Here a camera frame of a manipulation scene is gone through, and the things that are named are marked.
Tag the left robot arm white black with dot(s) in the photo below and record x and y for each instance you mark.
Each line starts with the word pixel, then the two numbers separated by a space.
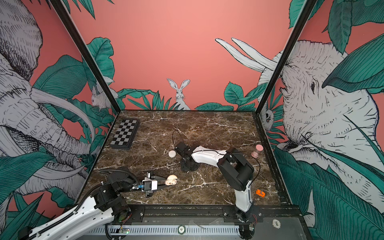
pixel 103 204

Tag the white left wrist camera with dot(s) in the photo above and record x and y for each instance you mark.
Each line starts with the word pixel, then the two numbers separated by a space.
pixel 148 185

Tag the white earbuds charging case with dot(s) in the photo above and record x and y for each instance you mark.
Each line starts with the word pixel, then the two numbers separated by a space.
pixel 172 154

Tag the small orange toy car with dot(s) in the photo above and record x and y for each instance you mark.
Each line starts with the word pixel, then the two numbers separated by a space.
pixel 260 193

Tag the black metal frame post left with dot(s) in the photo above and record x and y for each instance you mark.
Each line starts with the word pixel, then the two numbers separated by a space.
pixel 71 28

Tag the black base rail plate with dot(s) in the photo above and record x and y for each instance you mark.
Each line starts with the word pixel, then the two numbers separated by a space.
pixel 276 217

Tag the pink hourglass timer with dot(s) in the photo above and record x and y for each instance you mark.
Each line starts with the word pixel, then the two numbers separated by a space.
pixel 259 149

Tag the black metal frame post right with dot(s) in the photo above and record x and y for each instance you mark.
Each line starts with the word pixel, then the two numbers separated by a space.
pixel 301 21

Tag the black metal frame post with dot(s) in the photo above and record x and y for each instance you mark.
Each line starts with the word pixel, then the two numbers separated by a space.
pixel 301 21
pixel 71 28

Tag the white slotted cable duct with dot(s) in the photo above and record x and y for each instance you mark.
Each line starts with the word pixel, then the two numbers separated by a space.
pixel 162 230

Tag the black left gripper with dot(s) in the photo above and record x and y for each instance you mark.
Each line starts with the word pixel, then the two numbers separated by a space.
pixel 149 176

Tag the pink round disc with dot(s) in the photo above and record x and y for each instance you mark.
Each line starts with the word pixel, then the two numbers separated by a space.
pixel 171 180

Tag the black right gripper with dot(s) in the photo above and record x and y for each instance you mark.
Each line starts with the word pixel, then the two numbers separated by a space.
pixel 184 168

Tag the black white checkerboard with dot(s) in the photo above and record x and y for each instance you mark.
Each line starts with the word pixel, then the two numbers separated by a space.
pixel 125 134

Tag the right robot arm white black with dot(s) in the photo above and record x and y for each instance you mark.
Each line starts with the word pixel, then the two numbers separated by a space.
pixel 235 168

